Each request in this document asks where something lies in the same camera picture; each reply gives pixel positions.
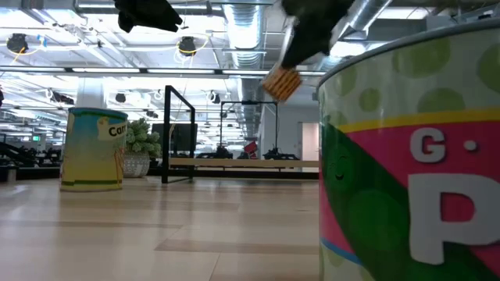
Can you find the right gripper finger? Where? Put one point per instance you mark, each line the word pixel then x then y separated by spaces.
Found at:
pixel 321 42
pixel 298 45

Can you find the black frame wooden shelf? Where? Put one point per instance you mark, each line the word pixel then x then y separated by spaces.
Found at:
pixel 242 162

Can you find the orange spicy black beans can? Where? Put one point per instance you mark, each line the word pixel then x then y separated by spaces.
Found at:
pixel 282 82

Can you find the green potted plant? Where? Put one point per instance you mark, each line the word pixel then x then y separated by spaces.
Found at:
pixel 138 148

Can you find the black background monitor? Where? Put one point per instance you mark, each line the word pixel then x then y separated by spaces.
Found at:
pixel 179 136

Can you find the grey metal bin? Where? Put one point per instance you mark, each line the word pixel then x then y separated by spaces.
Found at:
pixel 11 173

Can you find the ribbed silver air duct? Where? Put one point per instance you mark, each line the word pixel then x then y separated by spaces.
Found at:
pixel 244 35

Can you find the yellow blue carrots can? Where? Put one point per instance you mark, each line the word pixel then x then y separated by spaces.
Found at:
pixel 90 156

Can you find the green peas can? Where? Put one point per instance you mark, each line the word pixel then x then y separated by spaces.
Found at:
pixel 390 195

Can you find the smooth silver air duct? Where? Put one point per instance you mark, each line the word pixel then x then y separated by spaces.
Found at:
pixel 367 15

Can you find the red background object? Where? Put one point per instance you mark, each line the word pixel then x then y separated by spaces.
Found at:
pixel 251 149

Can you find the white pillar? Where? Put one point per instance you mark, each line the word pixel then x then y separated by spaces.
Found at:
pixel 90 93

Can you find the long ceiling light strip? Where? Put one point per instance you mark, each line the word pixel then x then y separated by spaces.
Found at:
pixel 105 70

